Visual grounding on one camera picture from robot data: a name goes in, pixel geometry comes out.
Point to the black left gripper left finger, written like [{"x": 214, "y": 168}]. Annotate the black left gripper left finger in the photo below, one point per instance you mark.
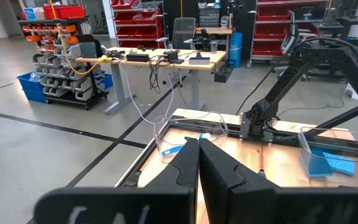
[{"x": 120, "y": 205}]

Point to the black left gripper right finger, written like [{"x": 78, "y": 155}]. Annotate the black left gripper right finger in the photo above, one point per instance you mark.
[{"x": 291, "y": 208}]

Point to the dark blue kitchen sponge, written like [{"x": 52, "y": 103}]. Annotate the dark blue kitchen sponge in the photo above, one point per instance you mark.
[{"x": 319, "y": 165}]

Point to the light blue kitchen sponge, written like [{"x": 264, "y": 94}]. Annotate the light blue kitchen sponge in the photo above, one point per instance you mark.
[{"x": 342, "y": 165}]

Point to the blue dish brush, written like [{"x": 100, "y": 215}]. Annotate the blue dish brush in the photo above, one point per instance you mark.
[{"x": 172, "y": 151}]

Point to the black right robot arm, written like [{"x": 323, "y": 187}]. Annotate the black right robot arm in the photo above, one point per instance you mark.
[{"x": 278, "y": 93}]

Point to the clear plastic organizer bin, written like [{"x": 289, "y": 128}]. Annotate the clear plastic organizer bin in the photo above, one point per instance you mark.
[
  {"x": 303, "y": 146},
  {"x": 166, "y": 137}
]

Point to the wooden standing desk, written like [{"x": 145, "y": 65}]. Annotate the wooden standing desk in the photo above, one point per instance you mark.
[{"x": 118, "y": 87}]

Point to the small blue plastic crate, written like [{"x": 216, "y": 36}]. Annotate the small blue plastic crate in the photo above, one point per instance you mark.
[{"x": 106, "y": 81}]

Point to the black wheeled parts bin rack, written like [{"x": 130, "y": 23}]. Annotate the black wheeled parts bin rack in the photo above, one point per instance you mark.
[{"x": 73, "y": 81}]

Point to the large blue plastic crate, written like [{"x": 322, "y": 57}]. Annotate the large blue plastic crate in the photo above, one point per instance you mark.
[{"x": 31, "y": 91}]

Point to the black power strip box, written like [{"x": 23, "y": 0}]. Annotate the black power strip box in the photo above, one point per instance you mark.
[{"x": 138, "y": 58}]

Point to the black power adapter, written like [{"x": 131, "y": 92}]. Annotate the black power adapter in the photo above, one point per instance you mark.
[{"x": 170, "y": 56}]

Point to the black and grey monitor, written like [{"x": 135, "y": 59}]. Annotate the black and grey monitor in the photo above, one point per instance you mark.
[{"x": 89, "y": 49}]

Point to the white and grey box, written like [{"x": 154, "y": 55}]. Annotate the white and grey box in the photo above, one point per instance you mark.
[{"x": 199, "y": 61}]

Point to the white office chair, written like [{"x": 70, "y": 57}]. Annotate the white office chair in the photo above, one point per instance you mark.
[{"x": 287, "y": 43}]

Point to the metal shelf with red bins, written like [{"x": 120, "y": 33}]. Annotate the metal shelf with red bins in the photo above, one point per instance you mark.
[
  {"x": 272, "y": 31},
  {"x": 126, "y": 31}
]

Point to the clear plastic cup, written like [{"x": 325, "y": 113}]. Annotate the clear plastic cup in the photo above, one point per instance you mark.
[{"x": 213, "y": 47}]

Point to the grey mesh office chair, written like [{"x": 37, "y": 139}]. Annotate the grey mesh office chair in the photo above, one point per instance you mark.
[{"x": 183, "y": 31}]

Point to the small wooden desk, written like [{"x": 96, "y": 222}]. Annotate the small wooden desk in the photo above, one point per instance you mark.
[{"x": 213, "y": 30}]

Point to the black desk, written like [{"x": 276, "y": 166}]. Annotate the black desk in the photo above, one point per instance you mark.
[{"x": 353, "y": 21}]

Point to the red plastic tote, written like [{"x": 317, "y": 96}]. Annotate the red plastic tote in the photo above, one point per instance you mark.
[
  {"x": 71, "y": 12},
  {"x": 50, "y": 13}
]

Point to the black drawer cabinet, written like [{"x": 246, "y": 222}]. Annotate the black drawer cabinet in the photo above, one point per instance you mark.
[{"x": 208, "y": 18}]

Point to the cardboard box with blue label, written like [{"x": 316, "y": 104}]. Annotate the cardboard box with blue label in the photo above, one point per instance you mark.
[{"x": 30, "y": 14}]

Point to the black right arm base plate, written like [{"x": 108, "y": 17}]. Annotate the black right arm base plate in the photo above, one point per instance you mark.
[{"x": 244, "y": 133}]

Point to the black aluminium rig frame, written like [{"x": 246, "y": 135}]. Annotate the black aluminium rig frame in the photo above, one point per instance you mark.
[{"x": 337, "y": 120}]

